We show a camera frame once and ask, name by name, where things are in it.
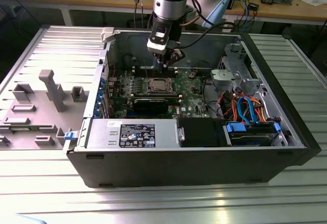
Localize orange wire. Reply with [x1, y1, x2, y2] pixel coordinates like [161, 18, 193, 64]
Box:
[229, 95, 269, 123]

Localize blue wire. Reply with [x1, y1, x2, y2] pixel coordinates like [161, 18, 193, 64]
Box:
[237, 96, 259, 126]

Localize black open PC case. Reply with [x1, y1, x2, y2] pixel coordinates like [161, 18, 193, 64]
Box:
[62, 26, 322, 189]

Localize silver metal bracket plate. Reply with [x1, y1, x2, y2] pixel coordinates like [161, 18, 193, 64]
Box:
[211, 68, 242, 90]

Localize black looped cable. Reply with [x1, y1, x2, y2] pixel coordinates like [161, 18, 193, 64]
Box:
[201, 74, 223, 119]

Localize RAM slot white clips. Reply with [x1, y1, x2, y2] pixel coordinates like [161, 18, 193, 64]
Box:
[132, 65, 178, 69]
[131, 94, 181, 98]
[132, 71, 178, 76]

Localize RAM slot black clips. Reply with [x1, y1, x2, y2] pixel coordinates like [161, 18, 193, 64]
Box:
[132, 68, 178, 72]
[131, 93, 181, 96]
[132, 74, 178, 79]

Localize hard disk in blue carrier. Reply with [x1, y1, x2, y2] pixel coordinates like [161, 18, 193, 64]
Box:
[224, 121, 282, 147]

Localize black camera cable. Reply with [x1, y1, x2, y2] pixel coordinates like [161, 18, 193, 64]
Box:
[178, 21, 236, 50]

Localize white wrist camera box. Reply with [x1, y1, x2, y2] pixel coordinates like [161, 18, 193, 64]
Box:
[147, 24, 171, 54]

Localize metal drive cage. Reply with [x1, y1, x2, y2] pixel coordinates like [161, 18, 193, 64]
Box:
[217, 42, 265, 96]

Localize black graphics card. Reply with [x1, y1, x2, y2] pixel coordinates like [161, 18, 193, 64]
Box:
[133, 97, 170, 115]

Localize white paper sheets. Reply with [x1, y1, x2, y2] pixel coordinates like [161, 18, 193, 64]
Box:
[297, 0, 327, 7]

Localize silver power supply unit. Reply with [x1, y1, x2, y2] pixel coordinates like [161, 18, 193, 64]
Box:
[86, 118, 179, 150]

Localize green motherboard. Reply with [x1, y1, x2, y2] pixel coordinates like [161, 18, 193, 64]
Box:
[106, 65, 214, 119]

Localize metal socket cover frame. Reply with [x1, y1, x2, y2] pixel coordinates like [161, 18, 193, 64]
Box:
[145, 78, 174, 93]

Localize grey parts rack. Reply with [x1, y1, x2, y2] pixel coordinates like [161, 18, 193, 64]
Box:
[0, 69, 90, 151]

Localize black hanging cable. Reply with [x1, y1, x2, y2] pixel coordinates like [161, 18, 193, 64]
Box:
[139, 0, 145, 28]
[133, 0, 141, 28]

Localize CPU socket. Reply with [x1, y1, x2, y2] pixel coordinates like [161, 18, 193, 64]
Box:
[143, 77, 175, 94]

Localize blue bench cable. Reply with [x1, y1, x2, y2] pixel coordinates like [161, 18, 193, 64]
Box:
[240, 0, 252, 30]

